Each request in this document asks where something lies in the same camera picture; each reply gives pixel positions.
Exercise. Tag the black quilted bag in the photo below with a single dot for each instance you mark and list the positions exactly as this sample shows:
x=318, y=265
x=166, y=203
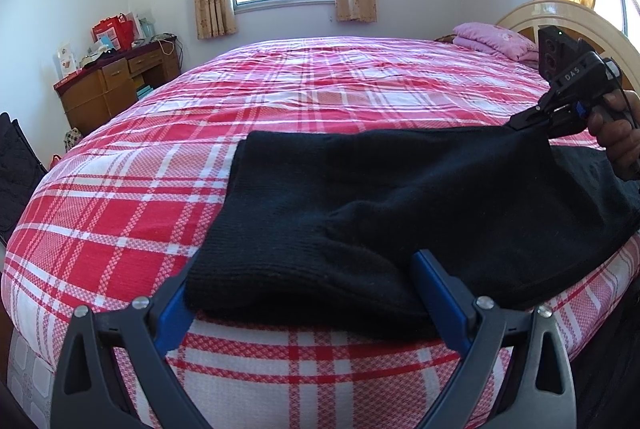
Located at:
x=17, y=179

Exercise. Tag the cream and wood headboard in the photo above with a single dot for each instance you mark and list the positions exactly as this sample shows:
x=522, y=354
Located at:
x=530, y=16

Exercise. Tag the brown wooden desk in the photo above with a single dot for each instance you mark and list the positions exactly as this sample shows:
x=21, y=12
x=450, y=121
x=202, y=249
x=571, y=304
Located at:
x=100, y=91

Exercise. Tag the black knit pants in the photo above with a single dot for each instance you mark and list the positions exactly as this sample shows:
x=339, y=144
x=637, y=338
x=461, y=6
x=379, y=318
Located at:
x=400, y=199

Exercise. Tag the white printed box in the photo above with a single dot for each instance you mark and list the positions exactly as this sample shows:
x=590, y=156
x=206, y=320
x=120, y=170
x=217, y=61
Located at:
x=67, y=60

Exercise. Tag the red gift bag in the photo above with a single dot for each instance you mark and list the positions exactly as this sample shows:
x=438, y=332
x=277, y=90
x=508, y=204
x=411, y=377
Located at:
x=112, y=31

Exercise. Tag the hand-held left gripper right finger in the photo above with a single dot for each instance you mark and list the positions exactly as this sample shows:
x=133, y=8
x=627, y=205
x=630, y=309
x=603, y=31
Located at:
x=440, y=294

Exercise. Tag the person's right hand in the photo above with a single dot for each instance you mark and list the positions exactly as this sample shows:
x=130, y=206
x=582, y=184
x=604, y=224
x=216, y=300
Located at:
x=617, y=134

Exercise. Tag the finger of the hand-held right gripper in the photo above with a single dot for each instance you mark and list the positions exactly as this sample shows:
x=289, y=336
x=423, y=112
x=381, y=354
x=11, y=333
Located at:
x=527, y=118

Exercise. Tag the folded pink blanket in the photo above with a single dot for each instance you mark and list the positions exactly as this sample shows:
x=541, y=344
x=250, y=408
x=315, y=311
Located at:
x=492, y=36

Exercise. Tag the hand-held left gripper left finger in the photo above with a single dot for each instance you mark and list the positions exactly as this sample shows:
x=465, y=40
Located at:
x=172, y=324

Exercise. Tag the bed with red plaid sheet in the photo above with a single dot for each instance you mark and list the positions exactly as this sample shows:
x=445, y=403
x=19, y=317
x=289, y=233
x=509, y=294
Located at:
x=150, y=169

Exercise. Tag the checkered bag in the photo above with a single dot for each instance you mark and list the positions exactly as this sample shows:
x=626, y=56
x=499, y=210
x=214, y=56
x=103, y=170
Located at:
x=72, y=139

